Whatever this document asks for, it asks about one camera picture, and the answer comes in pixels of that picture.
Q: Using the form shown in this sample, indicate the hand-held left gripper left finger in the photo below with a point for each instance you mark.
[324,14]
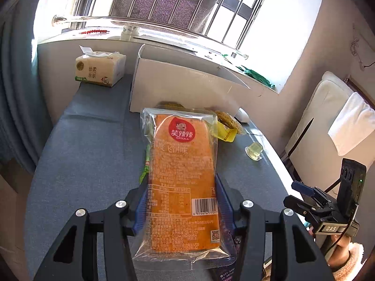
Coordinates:
[140,210]

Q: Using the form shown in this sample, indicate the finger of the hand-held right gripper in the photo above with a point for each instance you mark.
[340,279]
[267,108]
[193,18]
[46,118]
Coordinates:
[304,210]
[303,188]

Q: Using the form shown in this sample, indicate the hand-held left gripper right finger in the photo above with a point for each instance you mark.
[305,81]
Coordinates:
[227,207]

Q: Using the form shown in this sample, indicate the orange cake packet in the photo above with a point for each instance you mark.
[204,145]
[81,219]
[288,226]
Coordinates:
[181,175]

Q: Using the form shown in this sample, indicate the white cardboard box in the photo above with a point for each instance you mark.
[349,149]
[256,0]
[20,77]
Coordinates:
[175,85]

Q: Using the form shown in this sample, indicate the white folded panel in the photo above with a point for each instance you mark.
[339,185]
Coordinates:
[313,128]

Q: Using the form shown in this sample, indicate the clear jelly cup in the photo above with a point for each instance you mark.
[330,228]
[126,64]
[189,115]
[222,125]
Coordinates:
[254,151]

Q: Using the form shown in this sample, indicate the black smartphone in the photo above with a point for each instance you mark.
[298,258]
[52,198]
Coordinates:
[225,273]

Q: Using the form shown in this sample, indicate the white towel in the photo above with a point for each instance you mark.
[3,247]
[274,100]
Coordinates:
[354,126]

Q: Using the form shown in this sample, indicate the blue-grey table cloth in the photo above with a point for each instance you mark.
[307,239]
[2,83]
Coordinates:
[88,152]

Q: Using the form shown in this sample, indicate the yellow cracker packet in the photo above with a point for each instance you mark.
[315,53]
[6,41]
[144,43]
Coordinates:
[228,126]

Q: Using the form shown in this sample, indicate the small brown-yellow snack packet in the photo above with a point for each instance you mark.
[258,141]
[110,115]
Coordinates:
[171,105]

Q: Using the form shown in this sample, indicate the green plastic bag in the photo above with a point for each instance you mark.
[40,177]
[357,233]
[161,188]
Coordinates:
[255,74]

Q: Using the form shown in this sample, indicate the tissue pack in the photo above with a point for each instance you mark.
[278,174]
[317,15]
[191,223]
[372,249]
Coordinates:
[99,67]

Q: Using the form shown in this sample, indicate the blue-grey curtain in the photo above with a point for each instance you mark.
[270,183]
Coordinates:
[17,93]

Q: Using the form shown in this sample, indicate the white cup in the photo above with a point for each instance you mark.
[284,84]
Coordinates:
[130,32]

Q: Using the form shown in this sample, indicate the steel window guard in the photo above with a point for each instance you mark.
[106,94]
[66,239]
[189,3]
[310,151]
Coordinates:
[152,25]

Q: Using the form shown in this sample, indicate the grey hanging cloth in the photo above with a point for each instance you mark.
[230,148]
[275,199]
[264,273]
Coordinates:
[170,3]

